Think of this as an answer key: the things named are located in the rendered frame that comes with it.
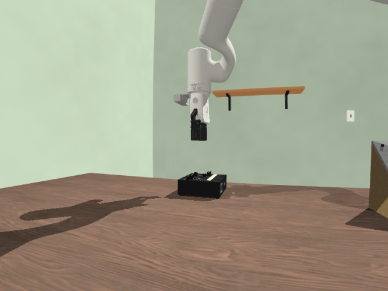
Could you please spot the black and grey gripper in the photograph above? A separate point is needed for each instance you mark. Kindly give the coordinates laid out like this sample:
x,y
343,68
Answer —
x,y
199,116

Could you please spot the black lighting desk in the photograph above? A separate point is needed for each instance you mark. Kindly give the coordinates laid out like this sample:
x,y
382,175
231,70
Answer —
x,y
202,184

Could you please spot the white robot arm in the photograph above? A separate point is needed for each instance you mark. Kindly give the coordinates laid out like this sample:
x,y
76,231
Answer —
x,y
217,20

